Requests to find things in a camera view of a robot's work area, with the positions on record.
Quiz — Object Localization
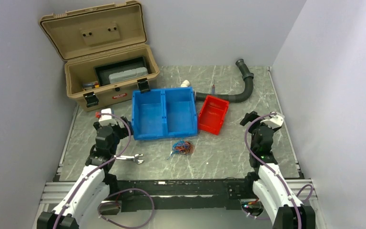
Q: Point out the orange blue wires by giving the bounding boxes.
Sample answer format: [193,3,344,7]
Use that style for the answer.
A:
[168,140,195,160]

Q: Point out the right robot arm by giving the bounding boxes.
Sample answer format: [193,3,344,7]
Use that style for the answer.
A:
[240,111,316,229]

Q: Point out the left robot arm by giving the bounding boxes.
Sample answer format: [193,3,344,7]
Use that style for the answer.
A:
[36,112,133,229]

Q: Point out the silver open-end wrench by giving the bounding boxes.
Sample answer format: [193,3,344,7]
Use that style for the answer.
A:
[116,154,144,164]

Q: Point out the red plastic bin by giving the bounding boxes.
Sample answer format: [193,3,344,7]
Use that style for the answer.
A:
[198,95,229,135]

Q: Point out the blue double plastic bin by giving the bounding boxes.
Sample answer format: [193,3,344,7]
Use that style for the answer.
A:
[131,87,198,140]

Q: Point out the yellow black tool in toolbox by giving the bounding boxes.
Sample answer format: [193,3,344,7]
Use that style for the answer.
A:
[82,81,100,90]

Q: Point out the black tray in toolbox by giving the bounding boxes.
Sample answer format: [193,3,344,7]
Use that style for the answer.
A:
[94,56,151,86]

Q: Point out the white pipe fitting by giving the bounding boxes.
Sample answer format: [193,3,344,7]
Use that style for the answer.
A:
[180,80,190,87]

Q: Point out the tan plastic toolbox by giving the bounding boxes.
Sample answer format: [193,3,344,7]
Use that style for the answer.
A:
[39,0,160,111]

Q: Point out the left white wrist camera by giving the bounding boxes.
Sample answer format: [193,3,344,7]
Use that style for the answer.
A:
[95,108,117,126]

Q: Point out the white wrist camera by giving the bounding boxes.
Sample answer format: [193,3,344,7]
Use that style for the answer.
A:
[261,113,285,130]
[95,108,117,126]

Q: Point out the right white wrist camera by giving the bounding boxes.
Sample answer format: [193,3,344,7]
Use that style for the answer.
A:
[261,113,285,130]

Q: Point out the dark grey corrugated hose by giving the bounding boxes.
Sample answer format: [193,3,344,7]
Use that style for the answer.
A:
[194,59,254,104]

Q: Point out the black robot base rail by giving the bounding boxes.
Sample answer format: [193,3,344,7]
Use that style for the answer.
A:
[102,177,264,215]

